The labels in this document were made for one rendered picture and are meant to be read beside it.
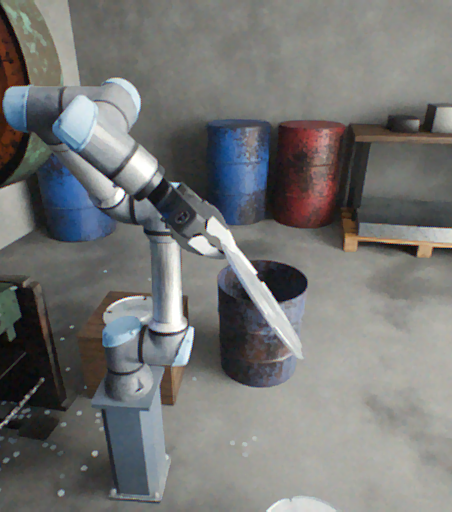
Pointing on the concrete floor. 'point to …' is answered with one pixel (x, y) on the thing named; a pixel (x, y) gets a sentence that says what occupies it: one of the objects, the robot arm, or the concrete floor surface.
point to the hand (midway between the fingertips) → (228, 253)
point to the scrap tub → (233, 306)
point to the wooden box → (172, 377)
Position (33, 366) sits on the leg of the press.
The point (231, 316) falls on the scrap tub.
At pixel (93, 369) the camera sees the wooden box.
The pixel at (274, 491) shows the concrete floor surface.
